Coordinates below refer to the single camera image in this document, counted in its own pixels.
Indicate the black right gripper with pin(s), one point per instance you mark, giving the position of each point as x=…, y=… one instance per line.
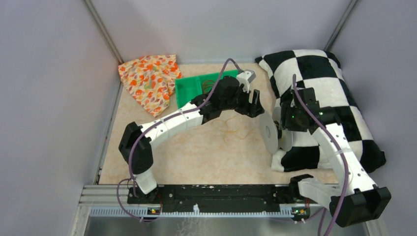
x=286, y=108

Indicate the white perforated cable spool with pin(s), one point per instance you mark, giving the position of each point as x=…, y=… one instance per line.
x=272, y=132

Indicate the black white checkered pillow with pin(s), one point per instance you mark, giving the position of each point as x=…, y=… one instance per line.
x=321, y=71

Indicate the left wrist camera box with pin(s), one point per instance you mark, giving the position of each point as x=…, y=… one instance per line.
x=245, y=78

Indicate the aluminium front rail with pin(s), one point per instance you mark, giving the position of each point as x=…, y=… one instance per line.
x=103, y=211

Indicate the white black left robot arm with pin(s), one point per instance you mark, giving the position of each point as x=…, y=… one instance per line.
x=138, y=141

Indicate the orange floral cloth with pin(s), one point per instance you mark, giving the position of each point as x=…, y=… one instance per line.
x=150, y=80

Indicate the green plastic divided bin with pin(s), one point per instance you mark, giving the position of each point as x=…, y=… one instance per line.
x=190, y=87

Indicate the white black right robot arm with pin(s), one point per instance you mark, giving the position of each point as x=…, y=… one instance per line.
x=342, y=163

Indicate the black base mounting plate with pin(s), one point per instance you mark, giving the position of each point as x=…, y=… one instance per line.
x=233, y=198

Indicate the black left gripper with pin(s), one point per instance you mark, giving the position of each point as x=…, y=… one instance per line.
x=254, y=108

